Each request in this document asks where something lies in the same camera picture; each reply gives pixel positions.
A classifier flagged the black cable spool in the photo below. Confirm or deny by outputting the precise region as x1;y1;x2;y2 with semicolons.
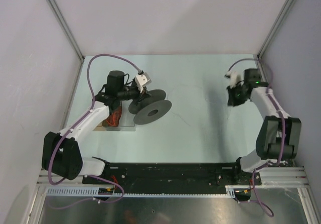
128;89;172;125

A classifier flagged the white thin cable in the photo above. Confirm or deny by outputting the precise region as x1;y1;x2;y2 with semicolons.
160;88;234;127

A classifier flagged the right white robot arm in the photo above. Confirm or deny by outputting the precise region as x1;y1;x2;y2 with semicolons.
225;68;301;184

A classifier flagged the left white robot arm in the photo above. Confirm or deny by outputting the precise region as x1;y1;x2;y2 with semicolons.
42;70;151;185

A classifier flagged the clear compartment tray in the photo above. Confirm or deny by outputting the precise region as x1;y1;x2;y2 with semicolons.
94;102;136;132

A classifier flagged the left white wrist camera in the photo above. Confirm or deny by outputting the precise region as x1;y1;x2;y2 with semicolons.
134;72;151;92

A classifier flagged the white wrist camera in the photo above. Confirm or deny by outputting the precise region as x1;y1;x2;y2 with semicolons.
224;70;241;88
134;72;151;92

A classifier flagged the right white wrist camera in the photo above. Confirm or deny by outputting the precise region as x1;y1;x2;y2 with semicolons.
224;70;241;88

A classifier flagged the orange thin cable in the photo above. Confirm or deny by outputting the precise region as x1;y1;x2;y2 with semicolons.
105;110;122;128

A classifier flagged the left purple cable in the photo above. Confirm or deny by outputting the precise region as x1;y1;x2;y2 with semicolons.
47;54;142;186

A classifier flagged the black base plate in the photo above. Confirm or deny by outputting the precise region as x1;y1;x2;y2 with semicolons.
82;163;261;195

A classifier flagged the aluminium front rail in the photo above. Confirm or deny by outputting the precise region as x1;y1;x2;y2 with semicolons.
36;167;309;188

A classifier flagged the grey slotted cable duct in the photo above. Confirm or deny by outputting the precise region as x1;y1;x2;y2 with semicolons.
45;186;238;198

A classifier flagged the right aluminium frame post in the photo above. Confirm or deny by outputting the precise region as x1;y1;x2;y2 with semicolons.
257;0;296;58

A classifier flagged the aluminium frame post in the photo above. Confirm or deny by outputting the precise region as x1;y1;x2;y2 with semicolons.
257;0;296;58
46;0;84;61

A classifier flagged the left aluminium frame post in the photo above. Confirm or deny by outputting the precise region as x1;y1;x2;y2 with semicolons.
46;0;84;61

